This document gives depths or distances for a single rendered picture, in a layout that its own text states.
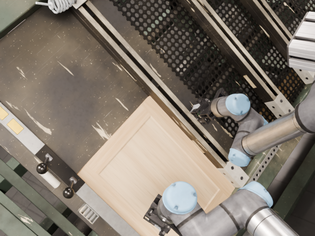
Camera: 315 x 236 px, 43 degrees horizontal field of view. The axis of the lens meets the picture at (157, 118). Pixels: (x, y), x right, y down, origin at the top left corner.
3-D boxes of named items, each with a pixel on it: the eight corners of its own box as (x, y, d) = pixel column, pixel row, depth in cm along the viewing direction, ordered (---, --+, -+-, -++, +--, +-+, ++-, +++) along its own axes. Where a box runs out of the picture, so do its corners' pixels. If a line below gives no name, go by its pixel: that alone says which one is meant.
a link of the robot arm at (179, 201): (180, 222, 87) (158, 190, 89) (171, 230, 97) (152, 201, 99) (207, 202, 90) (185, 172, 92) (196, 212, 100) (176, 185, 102)
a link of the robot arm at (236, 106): (246, 120, 137) (229, 106, 135) (228, 122, 147) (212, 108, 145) (256, 102, 139) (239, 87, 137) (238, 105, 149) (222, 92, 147)
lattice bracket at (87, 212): (90, 223, 148) (92, 224, 145) (76, 211, 146) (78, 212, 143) (97, 215, 149) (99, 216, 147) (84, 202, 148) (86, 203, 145)
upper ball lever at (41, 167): (49, 163, 141) (41, 178, 128) (41, 156, 140) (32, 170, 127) (56, 156, 140) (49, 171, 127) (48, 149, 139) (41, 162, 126)
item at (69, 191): (73, 186, 143) (67, 202, 131) (65, 178, 143) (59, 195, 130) (80, 179, 143) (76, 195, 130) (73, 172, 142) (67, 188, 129)
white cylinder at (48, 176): (38, 173, 142) (54, 188, 143) (39, 173, 139) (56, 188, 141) (44, 167, 143) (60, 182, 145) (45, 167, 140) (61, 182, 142)
